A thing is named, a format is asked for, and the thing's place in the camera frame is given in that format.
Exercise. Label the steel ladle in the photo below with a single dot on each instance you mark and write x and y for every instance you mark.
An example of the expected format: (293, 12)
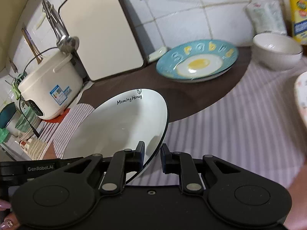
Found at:
(64, 42)

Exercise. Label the yellow label cooking wine bottle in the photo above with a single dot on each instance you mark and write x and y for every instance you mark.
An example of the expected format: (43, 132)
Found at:
(298, 20)

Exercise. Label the white bowl black rim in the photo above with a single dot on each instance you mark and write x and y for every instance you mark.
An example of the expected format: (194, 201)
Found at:
(277, 52)

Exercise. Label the small white soap piece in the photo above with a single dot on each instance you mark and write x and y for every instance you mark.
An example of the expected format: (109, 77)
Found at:
(156, 55)

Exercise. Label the right hand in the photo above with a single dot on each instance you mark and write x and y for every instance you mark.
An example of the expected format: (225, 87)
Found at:
(296, 219)

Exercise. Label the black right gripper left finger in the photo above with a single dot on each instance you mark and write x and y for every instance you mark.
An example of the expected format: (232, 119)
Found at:
(117, 167)

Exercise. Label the left hand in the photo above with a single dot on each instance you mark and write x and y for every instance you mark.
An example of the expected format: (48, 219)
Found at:
(8, 218)

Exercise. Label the blue fried egg plate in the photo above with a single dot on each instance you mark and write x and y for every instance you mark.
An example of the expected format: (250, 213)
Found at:
(197, 61)

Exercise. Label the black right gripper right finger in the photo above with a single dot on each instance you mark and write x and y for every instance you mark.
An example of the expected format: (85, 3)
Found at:
(182, 164)

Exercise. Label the white salt bag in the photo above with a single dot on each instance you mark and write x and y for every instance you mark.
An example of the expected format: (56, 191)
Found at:
(266, 17)

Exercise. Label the white rice cooker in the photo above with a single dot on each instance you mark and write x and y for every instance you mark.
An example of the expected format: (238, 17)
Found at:
(52, 86)

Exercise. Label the striped table cloth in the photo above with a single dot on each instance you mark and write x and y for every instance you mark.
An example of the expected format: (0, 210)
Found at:
(247, 117)

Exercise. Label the white Morning Honey plate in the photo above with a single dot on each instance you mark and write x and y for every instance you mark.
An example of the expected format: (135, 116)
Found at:
(120, 123)

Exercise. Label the floral plate edge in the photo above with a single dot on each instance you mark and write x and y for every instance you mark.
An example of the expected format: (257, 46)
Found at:
(300, 93)

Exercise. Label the cream cutting board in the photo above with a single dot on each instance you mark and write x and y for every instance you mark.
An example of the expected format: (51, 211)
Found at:
(107, 45)

